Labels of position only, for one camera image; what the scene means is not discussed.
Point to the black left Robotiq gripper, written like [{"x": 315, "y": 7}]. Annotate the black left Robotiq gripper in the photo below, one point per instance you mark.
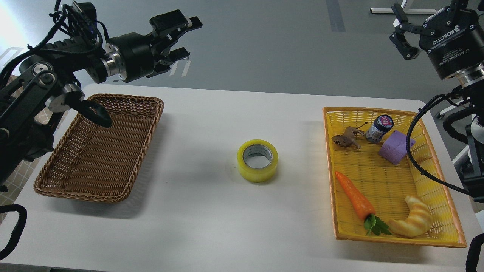
[{"x": 135, "y": 50}]

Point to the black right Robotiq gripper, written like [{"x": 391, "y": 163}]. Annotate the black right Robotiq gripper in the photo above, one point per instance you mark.
[{"x": 453, "y": 43}]

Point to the yellow tape roll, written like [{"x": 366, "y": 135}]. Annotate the yellow tape roll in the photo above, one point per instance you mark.
[{"x": 257, "y": 161}]

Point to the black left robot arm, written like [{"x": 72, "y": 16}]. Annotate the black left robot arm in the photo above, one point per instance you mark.
[{"x": 38, "y": 86}]

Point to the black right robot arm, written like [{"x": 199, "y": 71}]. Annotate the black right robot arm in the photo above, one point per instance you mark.
[{"x": 466, "y": 125}]

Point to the white stand base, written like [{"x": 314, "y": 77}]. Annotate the white stand base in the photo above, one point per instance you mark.
[{"x": 387, "y": 10}]

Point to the small dark jar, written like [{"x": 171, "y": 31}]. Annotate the small dark jar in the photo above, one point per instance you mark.
[{"x": 382, "y": 124}]

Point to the purple foam block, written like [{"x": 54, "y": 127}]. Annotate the purple foam block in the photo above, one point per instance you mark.
[{"x": 394, "y": 148}]

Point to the brown wicker basket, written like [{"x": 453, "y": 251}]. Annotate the brown wicker basket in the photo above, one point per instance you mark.
[{"x": 97, "y": 164}]

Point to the brown toy frog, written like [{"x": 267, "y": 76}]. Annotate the brown toy frog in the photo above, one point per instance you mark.
[{"x": 348, "y": 138}]

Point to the yellow plastic basket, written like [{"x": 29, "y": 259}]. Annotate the yellow plastic basket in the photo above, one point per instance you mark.
[{"x": 384, "y": 184}]

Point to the toy croissant bread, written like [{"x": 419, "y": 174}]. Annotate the toy croissant bread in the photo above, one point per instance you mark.
[{"x": 418, "y": 221}]

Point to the orange toy carrot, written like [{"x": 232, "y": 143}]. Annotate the orange toy carrot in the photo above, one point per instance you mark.
[{"x": 363, "y": 208}]

